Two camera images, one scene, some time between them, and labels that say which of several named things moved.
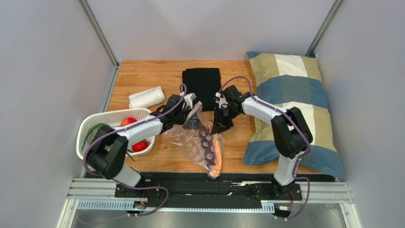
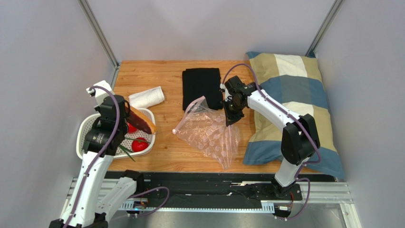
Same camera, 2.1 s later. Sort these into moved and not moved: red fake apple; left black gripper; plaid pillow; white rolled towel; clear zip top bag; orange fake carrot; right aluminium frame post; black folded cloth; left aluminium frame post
Moved: clear zip top bag; orange fake carrot; left black gripper
Not moved: black folded cloth; white rolled towel; red fake apple; right aluminium frame post; left aluminium frame post; plaid pillow
